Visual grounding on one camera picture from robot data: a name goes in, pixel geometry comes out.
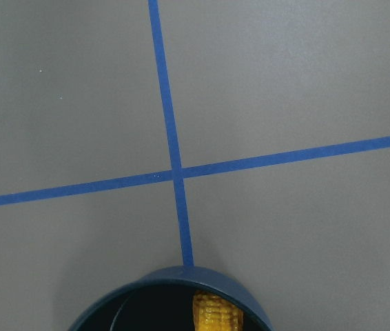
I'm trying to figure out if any yellow corn cob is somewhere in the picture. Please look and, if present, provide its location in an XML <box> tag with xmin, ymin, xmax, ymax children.
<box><xmin>192</xmin><ymin>290</ymin><xmax>244</xmax><ymax>331</ymax></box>

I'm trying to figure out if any dark blue saucepan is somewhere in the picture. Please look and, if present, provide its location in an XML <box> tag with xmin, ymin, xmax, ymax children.
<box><xmin>70</xmin><ymin>265</ymin><xmax>274</xmax><ymax>330</ymax></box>

